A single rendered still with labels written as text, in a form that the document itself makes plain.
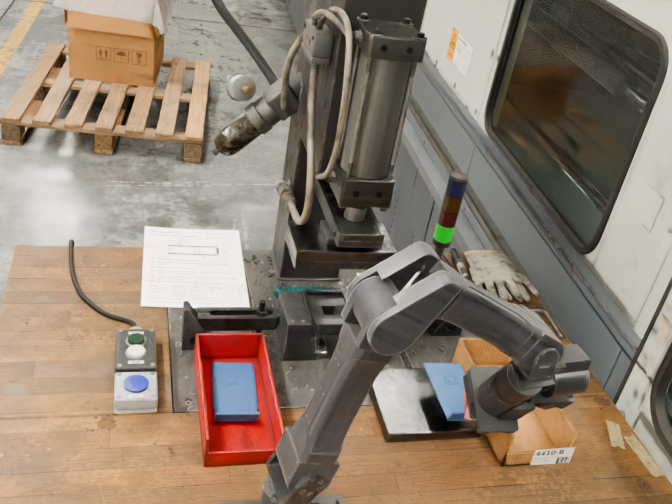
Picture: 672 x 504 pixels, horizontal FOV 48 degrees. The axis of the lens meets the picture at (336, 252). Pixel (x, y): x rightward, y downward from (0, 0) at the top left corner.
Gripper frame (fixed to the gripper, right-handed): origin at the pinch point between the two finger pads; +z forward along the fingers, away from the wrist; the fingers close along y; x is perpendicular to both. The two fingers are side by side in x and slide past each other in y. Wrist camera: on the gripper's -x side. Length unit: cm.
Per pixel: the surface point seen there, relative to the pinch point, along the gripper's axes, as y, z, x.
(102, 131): 209, 217, 71
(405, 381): 9.7, 12.3, 5.6
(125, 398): 6, 10, 54
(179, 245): 49, 38, 44
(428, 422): 0.8, 7.3, 4.4
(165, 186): 175, 211, 40
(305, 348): 17.1, 15.8, 22.9
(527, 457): -6.4, 3.0, -10.6
